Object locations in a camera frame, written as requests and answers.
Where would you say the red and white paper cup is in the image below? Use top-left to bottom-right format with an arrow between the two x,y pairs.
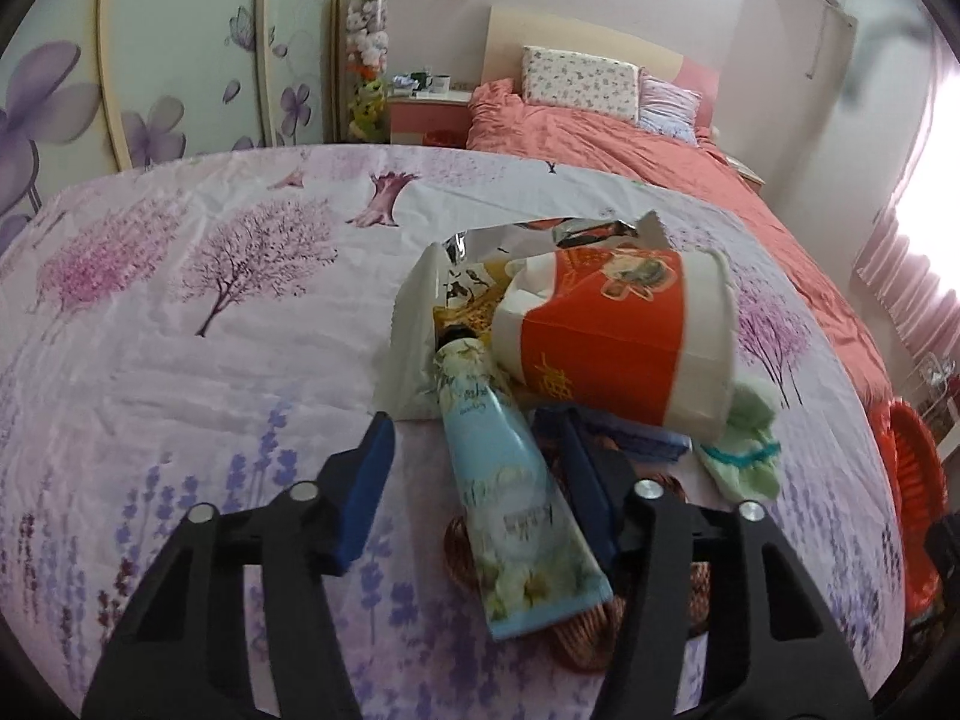
491,245 -> 737,442

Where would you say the light blue cream tube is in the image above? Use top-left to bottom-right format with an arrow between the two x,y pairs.
433,325 -> 613,640

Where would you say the silver foil snack bag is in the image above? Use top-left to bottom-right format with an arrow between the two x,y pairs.
374,211 -> 667,421

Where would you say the blue tissue pack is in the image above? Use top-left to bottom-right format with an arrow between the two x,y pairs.
532,406 -> 692,463

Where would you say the green sock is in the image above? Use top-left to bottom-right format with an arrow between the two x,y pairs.
693,377 -> 781,504

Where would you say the floral tree-print sheet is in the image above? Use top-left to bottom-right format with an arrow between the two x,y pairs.
2,146 -> 905,709

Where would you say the salmon pink bed duvet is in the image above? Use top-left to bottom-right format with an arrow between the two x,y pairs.
467,78 -> 893,408

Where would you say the far pink nightstand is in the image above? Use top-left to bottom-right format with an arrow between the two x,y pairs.
724,154 -> 765,195

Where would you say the green frog plush toy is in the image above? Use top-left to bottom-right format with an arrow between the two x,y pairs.
347,78 -> 387,143

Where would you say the pink bedside table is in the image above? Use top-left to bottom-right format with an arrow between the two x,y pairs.
387,91 -> 472,148

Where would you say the pink striped pillow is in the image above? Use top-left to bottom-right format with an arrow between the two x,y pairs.
638,71 -> 701,145

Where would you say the white floral pillow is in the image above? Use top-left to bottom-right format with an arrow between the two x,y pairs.
523,46 -> 640,122

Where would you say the red plastic laundry basket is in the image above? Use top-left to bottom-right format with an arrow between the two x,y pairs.
869,398 -> 949,619

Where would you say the white mug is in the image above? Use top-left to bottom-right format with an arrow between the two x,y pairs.
430,73 -> 451,94

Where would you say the pink sheer curtain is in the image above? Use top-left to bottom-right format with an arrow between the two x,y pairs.
849,193 -> 960,392

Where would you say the beige wooden headboard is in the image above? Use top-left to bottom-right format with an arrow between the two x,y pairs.
480,5 -> 685,83

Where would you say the floral sliding wardrobe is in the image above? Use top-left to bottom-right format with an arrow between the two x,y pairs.
2,0 -> 335,249

